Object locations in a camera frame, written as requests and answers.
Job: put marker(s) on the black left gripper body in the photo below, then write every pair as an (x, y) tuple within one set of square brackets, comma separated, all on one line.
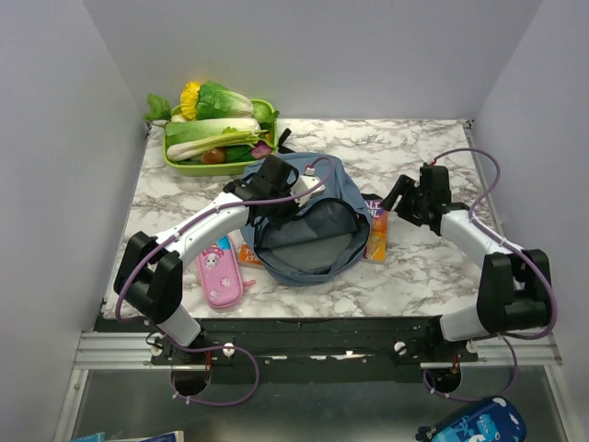
[(280, 214)]

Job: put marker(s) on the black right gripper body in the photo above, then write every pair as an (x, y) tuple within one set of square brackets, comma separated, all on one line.
[(420, 200)]

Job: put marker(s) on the blue fabric backpack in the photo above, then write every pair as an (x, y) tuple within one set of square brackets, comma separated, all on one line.
[(325, 238)]

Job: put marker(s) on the purple Roald Dahl book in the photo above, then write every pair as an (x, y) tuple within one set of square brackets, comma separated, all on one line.
[(376, 246)]

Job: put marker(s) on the orange treehouse book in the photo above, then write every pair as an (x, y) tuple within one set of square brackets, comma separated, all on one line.
[(247, 257)]

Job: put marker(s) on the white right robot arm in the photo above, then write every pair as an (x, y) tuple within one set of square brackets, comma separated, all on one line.
[(514, 292)]

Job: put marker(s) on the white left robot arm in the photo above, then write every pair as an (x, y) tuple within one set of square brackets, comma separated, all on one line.
[(150, 276)]

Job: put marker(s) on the purple onion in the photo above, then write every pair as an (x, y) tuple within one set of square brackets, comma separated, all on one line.
[(261, 150)]

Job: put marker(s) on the green plastic vegetable tray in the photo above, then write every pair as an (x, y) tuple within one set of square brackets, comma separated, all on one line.
[(184, 155)]

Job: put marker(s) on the brown mushroom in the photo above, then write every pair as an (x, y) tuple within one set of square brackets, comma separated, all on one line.
[(214, 156)]

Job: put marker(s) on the white napa cabbage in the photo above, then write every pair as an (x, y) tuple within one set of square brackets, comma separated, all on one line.
[(210, 127)]

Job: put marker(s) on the green lettuce head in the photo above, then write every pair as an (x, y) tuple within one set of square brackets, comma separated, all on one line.
[(218, 102)]

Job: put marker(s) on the pink pencil case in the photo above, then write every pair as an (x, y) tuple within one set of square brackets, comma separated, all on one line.
[(221, 281)]

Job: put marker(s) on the yellow flower vegetable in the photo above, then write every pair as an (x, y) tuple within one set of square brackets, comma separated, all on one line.
[(188, 100)]

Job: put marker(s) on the blue shark pencil case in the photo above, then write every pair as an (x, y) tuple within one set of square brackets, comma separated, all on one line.
[(492, 419)]

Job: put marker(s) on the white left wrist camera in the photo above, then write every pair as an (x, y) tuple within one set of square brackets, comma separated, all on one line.
[(306, 188)]

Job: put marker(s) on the aluminium mounting rail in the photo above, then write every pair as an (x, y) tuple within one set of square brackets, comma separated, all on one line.
[(138, 350)]

